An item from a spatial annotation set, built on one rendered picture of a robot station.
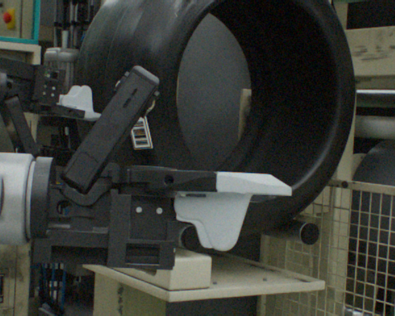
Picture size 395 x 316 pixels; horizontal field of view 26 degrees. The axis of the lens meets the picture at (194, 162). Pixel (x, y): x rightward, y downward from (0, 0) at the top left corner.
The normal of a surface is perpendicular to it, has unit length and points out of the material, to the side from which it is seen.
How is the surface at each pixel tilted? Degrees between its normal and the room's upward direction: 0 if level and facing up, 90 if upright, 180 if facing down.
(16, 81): 90
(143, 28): 73
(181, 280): 90
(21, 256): 90
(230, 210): 83
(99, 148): 81
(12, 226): 117
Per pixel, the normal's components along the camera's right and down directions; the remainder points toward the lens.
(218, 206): -0.49, -0.10
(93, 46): -0.79, -0.28
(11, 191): 0.07, -0.23
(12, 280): 0.54, 0.07
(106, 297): -0.84, -0.02
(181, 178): -0.17, -0.09
